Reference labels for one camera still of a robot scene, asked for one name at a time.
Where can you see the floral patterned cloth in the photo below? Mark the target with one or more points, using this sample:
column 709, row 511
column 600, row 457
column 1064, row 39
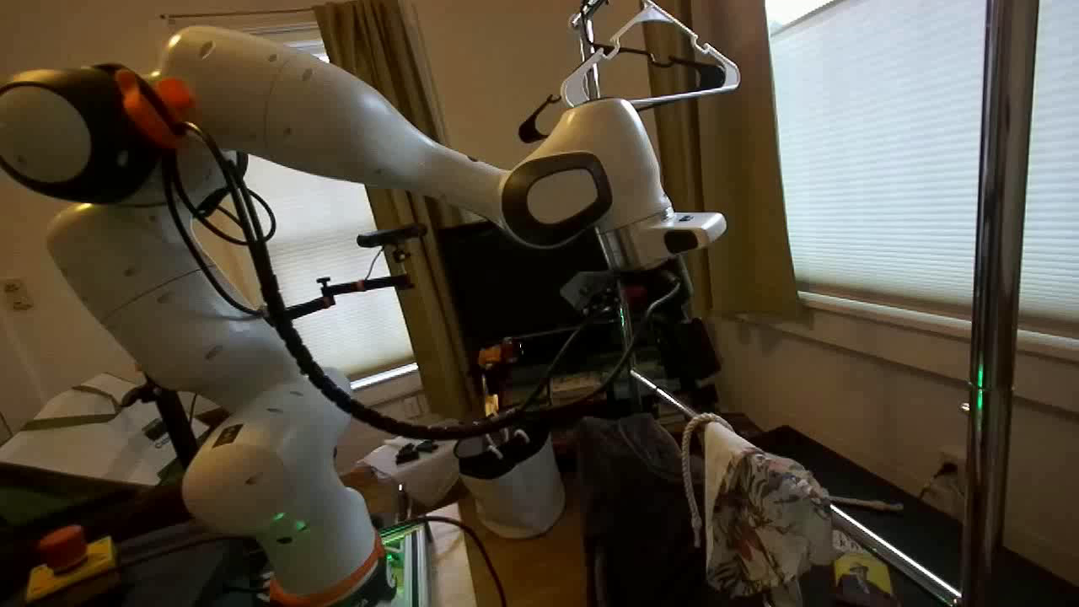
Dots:
column 763, row 523

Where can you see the wall socket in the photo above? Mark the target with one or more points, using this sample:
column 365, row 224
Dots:
column 951, row 468

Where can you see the dark grey garment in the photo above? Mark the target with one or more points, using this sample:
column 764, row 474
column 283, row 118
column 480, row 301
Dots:
column 636, row 497

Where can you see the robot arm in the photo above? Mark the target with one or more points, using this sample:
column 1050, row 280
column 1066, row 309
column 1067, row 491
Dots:
column 278, row 110

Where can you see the black television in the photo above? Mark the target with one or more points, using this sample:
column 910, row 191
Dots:
column 497, row 287

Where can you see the chrome rack rail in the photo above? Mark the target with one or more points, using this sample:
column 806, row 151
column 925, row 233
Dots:
column 893, row 552

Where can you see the white laundry bin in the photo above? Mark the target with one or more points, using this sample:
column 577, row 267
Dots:
column 518, row 497

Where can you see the black hanger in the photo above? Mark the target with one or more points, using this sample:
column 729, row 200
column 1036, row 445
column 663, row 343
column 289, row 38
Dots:
column 533, row 126

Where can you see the chrome clothes rack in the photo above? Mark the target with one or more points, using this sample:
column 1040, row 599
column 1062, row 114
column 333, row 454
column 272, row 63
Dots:
column 1003, row 253

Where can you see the yellow card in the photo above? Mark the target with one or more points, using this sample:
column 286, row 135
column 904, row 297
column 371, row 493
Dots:
column 861, row 575

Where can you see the wooden stick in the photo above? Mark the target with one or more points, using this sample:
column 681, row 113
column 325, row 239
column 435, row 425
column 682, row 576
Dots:
column 868, row 504

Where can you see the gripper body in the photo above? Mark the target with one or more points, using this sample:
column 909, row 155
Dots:
column 693, row 350

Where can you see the white plastic hanger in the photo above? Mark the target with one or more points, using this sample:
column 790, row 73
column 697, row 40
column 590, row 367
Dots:
column 716, row 59

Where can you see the olive curtain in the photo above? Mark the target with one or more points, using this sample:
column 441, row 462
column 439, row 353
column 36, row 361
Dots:
column 438, row 337
column 742, row 211

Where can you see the yellow emergency stop button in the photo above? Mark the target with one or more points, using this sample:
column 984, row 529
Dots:
column 67, row 561

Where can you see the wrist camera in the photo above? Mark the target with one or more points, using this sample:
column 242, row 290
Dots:
column 588, row 291

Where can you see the window with white blind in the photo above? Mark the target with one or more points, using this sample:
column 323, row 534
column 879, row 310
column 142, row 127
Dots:
column 885, row 152
column 337, row 278

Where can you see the camera on mount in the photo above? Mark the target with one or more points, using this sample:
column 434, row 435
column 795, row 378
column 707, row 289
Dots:
column 390, row 235

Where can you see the white side table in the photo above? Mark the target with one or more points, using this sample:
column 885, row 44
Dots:
column 417, row 472

